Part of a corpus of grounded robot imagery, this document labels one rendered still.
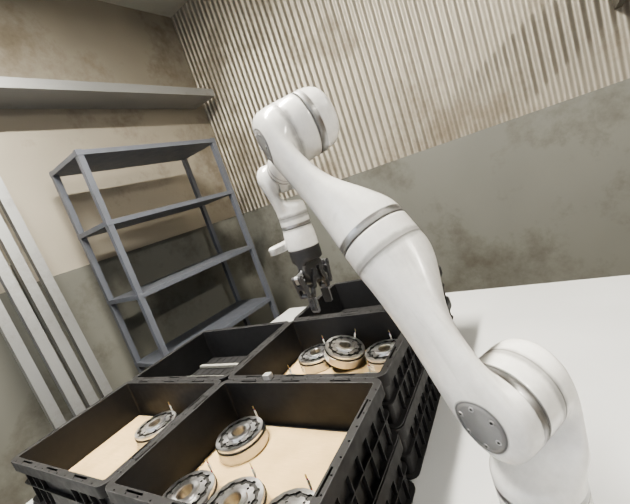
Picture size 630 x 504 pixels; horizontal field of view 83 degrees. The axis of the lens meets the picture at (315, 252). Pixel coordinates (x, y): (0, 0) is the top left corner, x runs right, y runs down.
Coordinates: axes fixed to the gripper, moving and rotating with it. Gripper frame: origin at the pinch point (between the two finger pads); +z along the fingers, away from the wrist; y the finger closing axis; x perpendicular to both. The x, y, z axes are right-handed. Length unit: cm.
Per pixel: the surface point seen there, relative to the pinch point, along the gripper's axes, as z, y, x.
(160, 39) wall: -188, 175, 205
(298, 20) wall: -144, 190, 80
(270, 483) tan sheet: 18.2, -34.6, -3.1
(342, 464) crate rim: 8.3, -36.8, -22.0
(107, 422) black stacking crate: 16, -32, 57
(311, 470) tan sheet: 18.1, -30.6, -9.3
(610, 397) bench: 31, 10, -53
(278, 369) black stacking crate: 16.8, -4.2, 17.9
